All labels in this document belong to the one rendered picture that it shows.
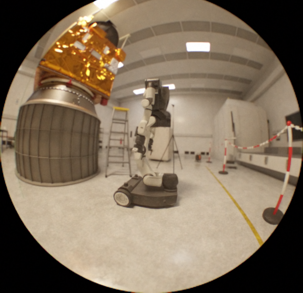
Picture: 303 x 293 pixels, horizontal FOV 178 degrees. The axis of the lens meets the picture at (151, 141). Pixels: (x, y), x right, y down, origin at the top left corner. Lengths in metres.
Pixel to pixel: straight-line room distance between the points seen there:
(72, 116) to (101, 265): 1.70
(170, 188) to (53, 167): 1.59
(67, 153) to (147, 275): 1.61
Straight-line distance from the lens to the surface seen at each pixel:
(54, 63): 2.21
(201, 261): 0.77
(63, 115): 1.64
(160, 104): 1.09
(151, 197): 1.01
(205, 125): 8.13
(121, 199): 1.10
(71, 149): 1.63
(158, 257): 0.74
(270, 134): 7.38
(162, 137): 3.98
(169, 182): 1.08
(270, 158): 2.98
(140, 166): 1.11
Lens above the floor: 0.67
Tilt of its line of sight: 2 degrees up
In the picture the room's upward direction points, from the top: 3 degrees clockwise
